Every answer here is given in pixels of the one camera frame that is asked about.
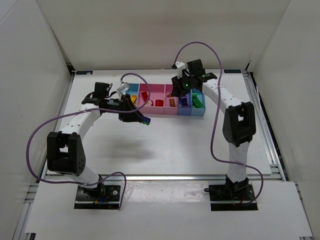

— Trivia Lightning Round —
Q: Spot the green lego plate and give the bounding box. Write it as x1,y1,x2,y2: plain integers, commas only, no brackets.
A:
191,93,203,109

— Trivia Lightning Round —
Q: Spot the purple cable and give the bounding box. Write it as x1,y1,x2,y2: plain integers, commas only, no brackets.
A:
174,41,265,205
26,72,153,210

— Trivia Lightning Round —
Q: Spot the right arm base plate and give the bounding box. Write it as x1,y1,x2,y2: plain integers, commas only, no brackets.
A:
204,184,258,212

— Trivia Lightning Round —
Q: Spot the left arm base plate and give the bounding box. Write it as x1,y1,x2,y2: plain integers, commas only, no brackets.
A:
73,180,123,210

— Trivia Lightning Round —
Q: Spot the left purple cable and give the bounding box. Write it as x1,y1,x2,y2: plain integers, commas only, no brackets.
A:
26,72,153,210

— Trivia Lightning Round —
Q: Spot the small purple lego block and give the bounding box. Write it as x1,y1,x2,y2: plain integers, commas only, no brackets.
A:
180,95,189,108

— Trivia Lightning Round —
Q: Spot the left light blue bin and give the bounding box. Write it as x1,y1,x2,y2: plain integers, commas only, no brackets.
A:
126,83,139,99

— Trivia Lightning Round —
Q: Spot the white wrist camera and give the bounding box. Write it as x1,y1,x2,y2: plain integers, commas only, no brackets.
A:
171,61,186,79
116,82,130,98

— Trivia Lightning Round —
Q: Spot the light blue bin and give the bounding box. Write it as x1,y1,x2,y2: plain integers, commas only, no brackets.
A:
191,88,206,117
126,83,139,99

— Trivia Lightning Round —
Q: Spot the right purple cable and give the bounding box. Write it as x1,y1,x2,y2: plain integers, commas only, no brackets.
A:
174,41,265,205

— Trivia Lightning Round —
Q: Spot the orange lego plate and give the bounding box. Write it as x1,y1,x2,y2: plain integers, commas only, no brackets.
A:
169,98,176,107

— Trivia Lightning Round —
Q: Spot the red lego brick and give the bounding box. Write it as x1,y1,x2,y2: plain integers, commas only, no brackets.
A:
155,99,164,107

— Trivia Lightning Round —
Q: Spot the small pink bin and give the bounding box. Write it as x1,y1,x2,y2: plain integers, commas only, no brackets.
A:
164,84,178,115

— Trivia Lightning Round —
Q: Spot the dark blue bin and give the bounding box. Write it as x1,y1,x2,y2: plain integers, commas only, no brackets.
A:
177,93,192,116

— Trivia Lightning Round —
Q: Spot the striped lego plate stack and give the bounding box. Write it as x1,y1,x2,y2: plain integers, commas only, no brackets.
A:
139,113,151,126

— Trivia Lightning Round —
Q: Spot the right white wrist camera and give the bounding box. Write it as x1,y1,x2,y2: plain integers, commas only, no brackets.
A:
171,61,186,79

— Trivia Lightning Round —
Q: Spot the red striped lego block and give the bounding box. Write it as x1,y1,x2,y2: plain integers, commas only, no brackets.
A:
141,91,150,103

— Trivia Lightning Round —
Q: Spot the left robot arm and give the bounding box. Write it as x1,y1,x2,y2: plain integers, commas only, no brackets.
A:
47,82,151,193

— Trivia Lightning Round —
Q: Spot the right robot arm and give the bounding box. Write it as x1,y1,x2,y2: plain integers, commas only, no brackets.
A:
170,59,256,199

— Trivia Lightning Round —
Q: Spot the orange yellow lego block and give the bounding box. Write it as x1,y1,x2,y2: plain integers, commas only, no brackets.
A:
130,94,137,105

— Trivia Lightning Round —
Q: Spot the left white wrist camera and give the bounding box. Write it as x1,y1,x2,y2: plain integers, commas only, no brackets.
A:
116,82,130,98

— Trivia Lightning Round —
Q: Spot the right light blue bin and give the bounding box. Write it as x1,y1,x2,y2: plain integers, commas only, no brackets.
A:
191,88,206,117

